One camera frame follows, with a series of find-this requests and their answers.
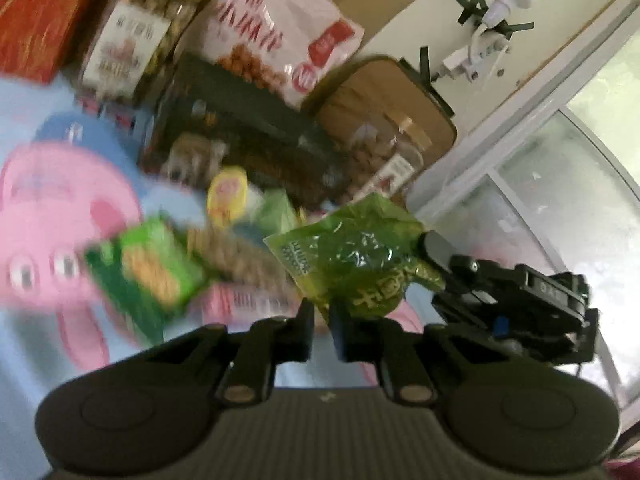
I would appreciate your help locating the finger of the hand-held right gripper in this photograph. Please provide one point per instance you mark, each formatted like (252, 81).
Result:
(434, 250)

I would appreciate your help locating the tan folded cushion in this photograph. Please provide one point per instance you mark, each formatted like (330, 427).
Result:
(360, 100)

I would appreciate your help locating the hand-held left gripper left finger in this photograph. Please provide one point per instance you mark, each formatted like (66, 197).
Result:
(306, 332)

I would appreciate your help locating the white power strip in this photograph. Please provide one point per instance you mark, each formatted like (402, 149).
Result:
(487, 52)

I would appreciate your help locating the tall nut jar gold lid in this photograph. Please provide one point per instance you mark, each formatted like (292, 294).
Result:
(135, 45)

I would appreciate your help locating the pink candy box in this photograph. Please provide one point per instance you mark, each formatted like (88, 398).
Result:
(250, 305)

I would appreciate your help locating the dark cardboard box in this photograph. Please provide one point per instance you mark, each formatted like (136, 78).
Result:
(240, 120)

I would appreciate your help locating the clear nut packet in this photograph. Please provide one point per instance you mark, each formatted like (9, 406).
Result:
(240, 255)

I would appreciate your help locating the pink white snack bag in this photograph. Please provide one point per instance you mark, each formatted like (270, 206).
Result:
(270, 25)

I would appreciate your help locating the frosted glass window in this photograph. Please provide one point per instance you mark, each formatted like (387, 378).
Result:
(550, 185)

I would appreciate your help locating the light green small packet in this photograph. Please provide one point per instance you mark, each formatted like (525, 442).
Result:
(275, 212)

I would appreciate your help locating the green cracker packet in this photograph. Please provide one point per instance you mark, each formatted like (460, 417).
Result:
(145, 270)

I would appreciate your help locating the short nut jar gold lid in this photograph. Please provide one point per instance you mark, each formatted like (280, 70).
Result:
(385, 155)

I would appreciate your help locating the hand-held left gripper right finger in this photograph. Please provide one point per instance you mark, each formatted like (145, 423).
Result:
(337, 332)

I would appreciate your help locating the white charger plug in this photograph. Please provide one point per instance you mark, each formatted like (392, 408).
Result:
(456, 62)

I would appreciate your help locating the red gift box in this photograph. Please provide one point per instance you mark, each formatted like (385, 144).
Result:
(40, 15)

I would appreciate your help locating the green crinkled snack packet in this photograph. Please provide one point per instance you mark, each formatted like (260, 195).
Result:
(350, 255)

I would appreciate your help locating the printed blanket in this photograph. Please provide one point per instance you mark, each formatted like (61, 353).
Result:
(30, 110)

